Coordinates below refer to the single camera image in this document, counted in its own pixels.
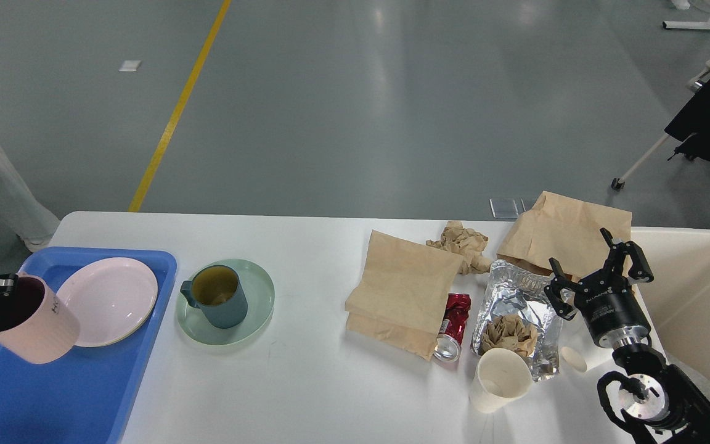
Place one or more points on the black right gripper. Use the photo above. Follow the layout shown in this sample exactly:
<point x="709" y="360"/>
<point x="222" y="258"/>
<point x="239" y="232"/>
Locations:
<point x="609" y="310"/>

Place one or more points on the pink mug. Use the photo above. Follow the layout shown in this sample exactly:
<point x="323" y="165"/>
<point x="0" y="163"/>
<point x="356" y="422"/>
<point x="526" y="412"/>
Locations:
<point x="34" y="323"/>

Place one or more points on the dark teal mug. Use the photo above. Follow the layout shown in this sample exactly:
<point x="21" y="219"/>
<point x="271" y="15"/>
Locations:
<point x="218" y="293"/>

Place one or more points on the green plate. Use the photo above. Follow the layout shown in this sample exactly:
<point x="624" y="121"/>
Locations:
<point x="259" y="292"/>

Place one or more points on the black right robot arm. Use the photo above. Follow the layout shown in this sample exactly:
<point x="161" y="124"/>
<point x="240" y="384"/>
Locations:
<point x="647" y="396"/>

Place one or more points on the rear brown paper bag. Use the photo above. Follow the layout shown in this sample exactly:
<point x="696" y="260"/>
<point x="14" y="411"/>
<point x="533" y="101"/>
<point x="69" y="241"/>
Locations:
<point x="566" y="229"/>

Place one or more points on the small white paper cup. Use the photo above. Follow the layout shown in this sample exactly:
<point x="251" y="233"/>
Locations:
<point x="574" y="359"/>

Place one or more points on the silver foil bag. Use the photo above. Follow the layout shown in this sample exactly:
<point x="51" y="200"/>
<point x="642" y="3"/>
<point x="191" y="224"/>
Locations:
<point x="512" y="290"/>

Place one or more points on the beige plastic bin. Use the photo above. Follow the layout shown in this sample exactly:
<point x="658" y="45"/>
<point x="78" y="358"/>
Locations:
<point x="678" y="300"/>

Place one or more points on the crumpled paper on foil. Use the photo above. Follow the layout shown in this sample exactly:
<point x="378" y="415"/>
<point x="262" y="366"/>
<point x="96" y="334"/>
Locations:
<point x="511" y="333"/>

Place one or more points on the person in white trousers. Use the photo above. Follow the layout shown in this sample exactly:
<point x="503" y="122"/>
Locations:
<point x="32" y="222"/>

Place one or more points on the pink plate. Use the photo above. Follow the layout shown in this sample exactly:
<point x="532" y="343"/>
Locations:
<point x="111" y="298"/>

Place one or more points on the blue plastic tray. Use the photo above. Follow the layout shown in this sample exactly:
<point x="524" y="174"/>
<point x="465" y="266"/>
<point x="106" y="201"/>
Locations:
<point x="85" y="396"/>

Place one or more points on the crumpled brown paper ball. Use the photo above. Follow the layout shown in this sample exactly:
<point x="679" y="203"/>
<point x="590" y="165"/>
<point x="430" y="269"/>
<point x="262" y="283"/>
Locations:
<point x="467" y="243"/>

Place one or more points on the crushed red soda can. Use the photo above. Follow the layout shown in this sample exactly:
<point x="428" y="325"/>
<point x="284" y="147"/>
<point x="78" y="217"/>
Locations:
<point x="451" y="332"/>

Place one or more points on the large brown paper bag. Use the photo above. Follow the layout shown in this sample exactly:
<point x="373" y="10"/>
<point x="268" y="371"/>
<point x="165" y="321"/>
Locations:
<point x="401" y="297"/>

